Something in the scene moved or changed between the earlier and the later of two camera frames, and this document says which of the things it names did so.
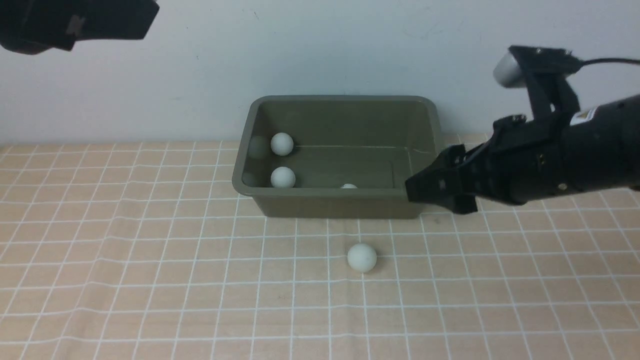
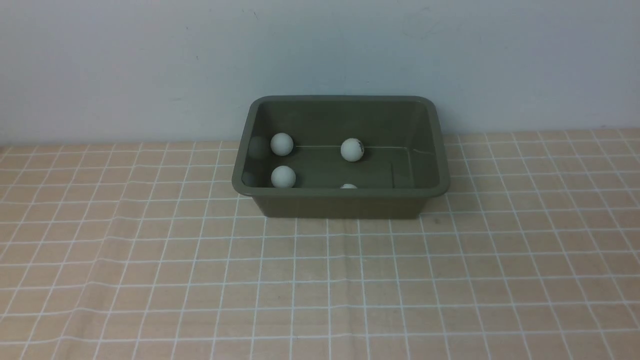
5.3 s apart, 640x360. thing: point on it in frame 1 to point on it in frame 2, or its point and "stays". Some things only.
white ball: x=282 y=144 stays
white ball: x=282 y=177 stays
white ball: x=361 y=258 to x=352 y=150
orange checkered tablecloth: x=149 y=251 stays
